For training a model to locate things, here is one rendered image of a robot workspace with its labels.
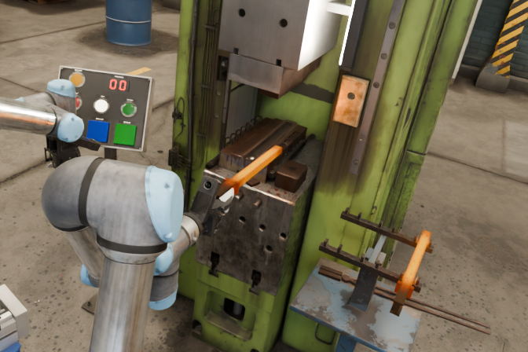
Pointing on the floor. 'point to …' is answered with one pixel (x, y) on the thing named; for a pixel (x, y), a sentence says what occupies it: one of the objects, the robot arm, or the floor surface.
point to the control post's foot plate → (90, 305)
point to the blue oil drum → (128, 5)
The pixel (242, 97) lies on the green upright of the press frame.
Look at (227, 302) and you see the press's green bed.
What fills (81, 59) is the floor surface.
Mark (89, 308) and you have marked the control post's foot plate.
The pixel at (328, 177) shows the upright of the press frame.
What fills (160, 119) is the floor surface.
